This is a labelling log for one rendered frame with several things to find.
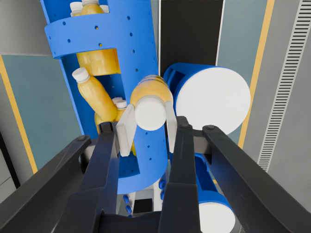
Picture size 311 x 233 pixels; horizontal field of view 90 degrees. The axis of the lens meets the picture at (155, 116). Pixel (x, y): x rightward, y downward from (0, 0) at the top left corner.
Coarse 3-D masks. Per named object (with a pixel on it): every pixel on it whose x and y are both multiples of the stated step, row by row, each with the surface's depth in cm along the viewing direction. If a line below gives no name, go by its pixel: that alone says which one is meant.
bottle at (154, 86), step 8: (144, 80) 25; (152, 80) 23; (160, 80) 26; (136, 88) 23; (144, 88) 21; (152, 88) 21; (160, 88) 21; (168, 88) 24; (136, 96) 21; (144, 96) 20; (152, 96) 20; (160, 96) 20; (168, 96) 22; (136, 104) 20
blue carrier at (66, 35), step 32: (64, 0) 47; (128, 0) 33; (64, 32) 32; (96, 32) 32; (128, 32) 34; (64, 64) 47; (128, 64) 36; (128, 96) 38; (96, 128) 61; (160, 128) 48; (128, 160) 62; (160, 160) 50; (128, 192) 46
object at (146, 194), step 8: (136, 192) 84; (144, 192) 84; (152, 192) 83; (136, 200) 77; (144, 200) 77; (152, 200) 78; (136, 208) 73; (144, 208) 73; (152, 208) 74; (136, 216) 71
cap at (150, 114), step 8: (144, 104) 18; (152, 104) 18; (160, 104) 18; (136, 112) 18; (144, 112) 18; (152, 112) 18; (160, 112) 18; (136, 120) 19; (144, 120) 19; (152, 120) 19; (160, 120) 19; (144, 128) 19; (152, 128) 19
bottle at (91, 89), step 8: (88, 80) 43; (96, 80) 45; (80, 88) 43; (88, 88) 43; (96, 88) 44; (104, 88) 48; (88, 96) 44; (96, 96) 45; (104, 96) 47; (96, 104) 47; (104, 104) 48; (112, 104) 51; (96, 112) 50; (104, 112) 50; (112, 112) 52; (104, 120) 53
